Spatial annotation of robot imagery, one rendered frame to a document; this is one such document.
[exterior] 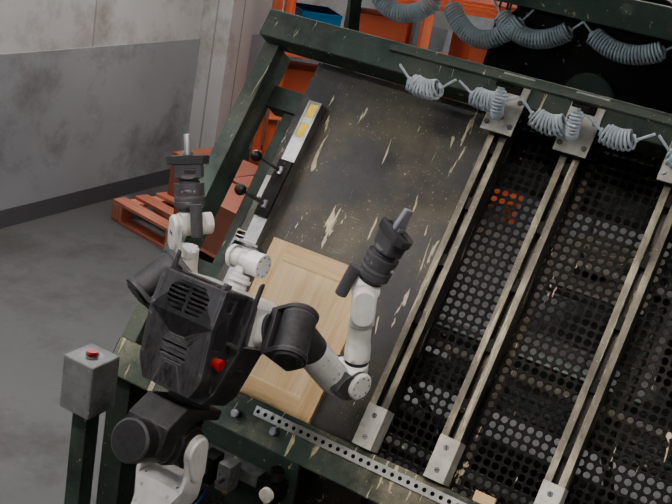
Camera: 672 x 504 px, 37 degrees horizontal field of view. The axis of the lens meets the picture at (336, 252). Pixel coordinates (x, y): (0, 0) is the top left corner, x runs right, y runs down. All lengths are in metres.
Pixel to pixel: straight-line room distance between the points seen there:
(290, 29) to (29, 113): 3.33
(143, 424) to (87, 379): 0.60
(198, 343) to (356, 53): 1.21
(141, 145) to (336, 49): 4.24
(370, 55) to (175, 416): 1.34
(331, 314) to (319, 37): 0.92
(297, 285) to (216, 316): 0.71
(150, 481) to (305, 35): 1.52
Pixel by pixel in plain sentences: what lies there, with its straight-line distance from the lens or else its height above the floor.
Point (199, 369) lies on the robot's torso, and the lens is 2.52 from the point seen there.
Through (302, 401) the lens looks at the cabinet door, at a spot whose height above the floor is 0.93.
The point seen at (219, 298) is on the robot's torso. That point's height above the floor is 1.40.
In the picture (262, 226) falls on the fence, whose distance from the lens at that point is 3.22.
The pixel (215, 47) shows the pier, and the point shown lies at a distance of 7.62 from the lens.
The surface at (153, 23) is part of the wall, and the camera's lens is 7.24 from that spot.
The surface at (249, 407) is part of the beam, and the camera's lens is 3.07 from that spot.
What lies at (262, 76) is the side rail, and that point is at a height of 1.73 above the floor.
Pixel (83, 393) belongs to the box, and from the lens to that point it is 3.14.
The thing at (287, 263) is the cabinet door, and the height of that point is 1.25.
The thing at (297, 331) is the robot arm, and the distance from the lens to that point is 2.52.
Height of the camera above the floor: 2.40
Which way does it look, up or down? 20 degrees down
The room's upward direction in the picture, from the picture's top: 11 degrees clockwise
